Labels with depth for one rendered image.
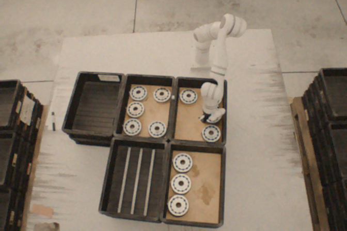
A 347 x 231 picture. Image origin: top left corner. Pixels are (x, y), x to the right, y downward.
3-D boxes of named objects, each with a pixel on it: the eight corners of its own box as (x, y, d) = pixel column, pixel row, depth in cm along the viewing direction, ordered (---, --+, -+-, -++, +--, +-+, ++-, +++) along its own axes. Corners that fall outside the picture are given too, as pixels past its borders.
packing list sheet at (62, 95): (53, 86, 193) (53, 85, 192) (84, 85, 192) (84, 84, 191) (44, 129, 177) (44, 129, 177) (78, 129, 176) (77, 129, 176)
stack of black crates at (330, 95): (299, 96, 242) (319, 67, 202) (331, 95, 241) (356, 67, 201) (309, 138, 223) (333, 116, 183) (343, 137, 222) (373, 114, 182)
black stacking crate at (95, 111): (84, 81, 180) (78, 71, 170) (128, 83, 178) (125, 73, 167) (68, 138, 162) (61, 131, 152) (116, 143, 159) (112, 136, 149)
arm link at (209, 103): (198, 105, 142) (215, 111, 140) (199, 90, 128) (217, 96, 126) (202, 94, 145) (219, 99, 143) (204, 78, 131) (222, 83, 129)
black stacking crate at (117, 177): (117, 144, 159) (112, 136, 149) (169, 148, 157) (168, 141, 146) (104, 215, 141) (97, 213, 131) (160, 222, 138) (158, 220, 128)
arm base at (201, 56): (195, 52, 195) (196, 37, 179) (208, 53, 194) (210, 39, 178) (194, 64, 191) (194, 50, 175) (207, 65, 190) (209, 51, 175)
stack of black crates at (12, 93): (15, 105, 251) (-13, 80, 211) (44, 104, 250) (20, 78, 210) (5, 146, 233) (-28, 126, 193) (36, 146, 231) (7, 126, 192)
